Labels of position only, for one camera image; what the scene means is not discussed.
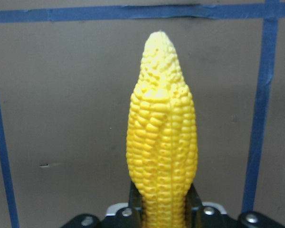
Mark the yellow corn cob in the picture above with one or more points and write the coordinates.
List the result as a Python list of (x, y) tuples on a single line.
[(161, 142)]

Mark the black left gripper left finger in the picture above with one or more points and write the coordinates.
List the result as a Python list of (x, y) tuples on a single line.
[(135, 202)]

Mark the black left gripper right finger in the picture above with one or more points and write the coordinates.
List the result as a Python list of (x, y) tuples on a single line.
[(193, 209)]

